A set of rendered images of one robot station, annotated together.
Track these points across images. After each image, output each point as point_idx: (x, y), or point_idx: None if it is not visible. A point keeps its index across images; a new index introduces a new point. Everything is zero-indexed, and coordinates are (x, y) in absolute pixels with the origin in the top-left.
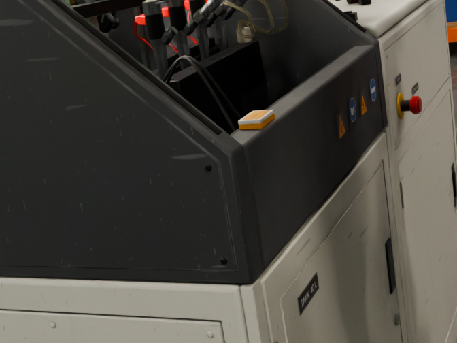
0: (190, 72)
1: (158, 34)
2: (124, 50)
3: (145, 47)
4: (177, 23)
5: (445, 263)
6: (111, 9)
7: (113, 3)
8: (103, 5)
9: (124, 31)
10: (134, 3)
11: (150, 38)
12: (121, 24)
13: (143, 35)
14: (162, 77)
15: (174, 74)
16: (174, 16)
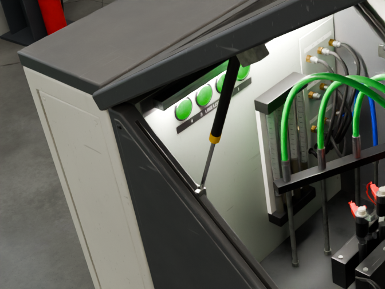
0: (381, 258)
1: (362, 235)
2: (348, 148)
3: (358, 189)
4: (380, 213)
5: None
6: (336, 173)
7: (339, 168)
8: (330, 171)
9: (350, 137)
10: (355, 166)
11: (356, 234)
12: (348, 132)
13: (358, 182)
14: (361, 256)
15: (370, 255)
16: (379, 209)
